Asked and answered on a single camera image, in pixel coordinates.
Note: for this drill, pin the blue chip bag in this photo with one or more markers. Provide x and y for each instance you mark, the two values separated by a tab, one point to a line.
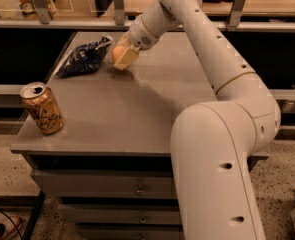
86	58

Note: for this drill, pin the orange fruit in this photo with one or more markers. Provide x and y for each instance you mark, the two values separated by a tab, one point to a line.
117	52

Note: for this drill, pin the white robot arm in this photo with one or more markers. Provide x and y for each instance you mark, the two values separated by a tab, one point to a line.
211	141

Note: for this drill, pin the grey drawer cabinet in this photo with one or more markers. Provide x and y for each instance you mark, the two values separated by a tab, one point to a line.
120	121

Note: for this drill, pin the middle cabinet drawer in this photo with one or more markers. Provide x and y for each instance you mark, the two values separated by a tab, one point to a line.
121	214

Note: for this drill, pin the metal railing frame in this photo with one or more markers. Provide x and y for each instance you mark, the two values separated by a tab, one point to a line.
256	15

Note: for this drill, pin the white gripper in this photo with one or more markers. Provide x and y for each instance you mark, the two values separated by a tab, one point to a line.
139	36

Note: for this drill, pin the orange white sneaker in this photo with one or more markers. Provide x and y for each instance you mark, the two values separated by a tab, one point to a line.
10	227

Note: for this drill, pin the cabinet drawer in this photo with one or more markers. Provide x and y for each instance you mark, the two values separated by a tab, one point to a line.
122	232
121	214
105	184

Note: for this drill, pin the gold soda can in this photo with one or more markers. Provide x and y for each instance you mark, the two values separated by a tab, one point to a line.
41	104

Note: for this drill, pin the top cabinet drawer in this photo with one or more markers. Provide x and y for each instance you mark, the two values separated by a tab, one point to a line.
105	184

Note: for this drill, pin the bottom cabinet drawer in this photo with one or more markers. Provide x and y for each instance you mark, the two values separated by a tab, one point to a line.
122	232

